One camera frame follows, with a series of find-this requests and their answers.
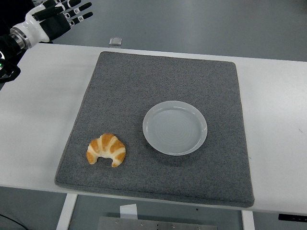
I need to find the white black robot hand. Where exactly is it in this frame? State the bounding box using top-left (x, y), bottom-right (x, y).
top-left (11, 0), bottom-right (94, 46)

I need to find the croissant bread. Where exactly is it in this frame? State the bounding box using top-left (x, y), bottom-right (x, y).
top-left (86, 133), bottom-right (127, 168)

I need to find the white round plate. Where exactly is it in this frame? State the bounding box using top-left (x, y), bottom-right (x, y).
top-left (142, 100), bottom-right (208, 156)

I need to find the grey metal plate with screws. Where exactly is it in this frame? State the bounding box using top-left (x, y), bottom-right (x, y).
top-left (97, 216), bottom-right (218, 230)

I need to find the grey felt mat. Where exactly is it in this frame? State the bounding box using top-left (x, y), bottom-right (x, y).
top-left (54, 51), bottom-right (255, 208)

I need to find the white table leg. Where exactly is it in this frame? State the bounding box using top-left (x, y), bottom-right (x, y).
top-left (55, 193), bottom-right (79, 230)
top-left (241, 209), bottom-right (255, 230)

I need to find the black table control panel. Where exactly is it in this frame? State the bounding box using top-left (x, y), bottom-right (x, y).
top-left (278, 213), bottom-right (307, 221)

